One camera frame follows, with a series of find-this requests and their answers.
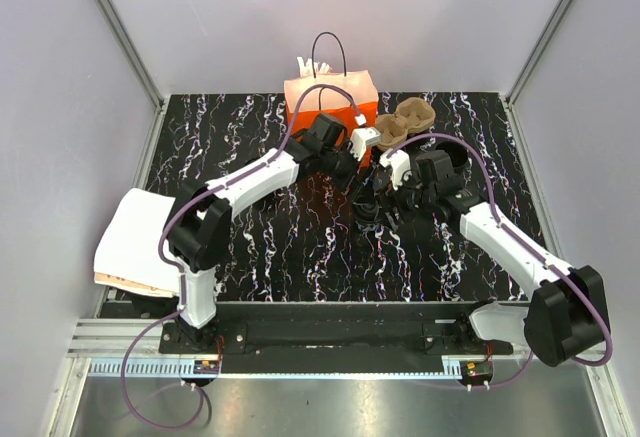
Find brown cardboard cup carrier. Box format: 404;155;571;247
375;97;436;152

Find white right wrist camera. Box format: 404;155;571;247
379;149;412;190

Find grey slotted cable duct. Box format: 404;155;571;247
89;354;494;382

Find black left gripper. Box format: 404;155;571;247
319;140;377;205

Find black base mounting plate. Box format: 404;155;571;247
159;302;513;362

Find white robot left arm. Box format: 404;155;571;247
158;113;380;353

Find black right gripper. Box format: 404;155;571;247
374;166;436;232

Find white napkin stack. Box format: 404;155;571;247
93;188;179;298

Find black coffee cup lid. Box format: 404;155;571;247
352;199;385;222

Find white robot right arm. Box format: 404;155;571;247
374;150;612;367

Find orange paper bag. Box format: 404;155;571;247
284;31;379;136

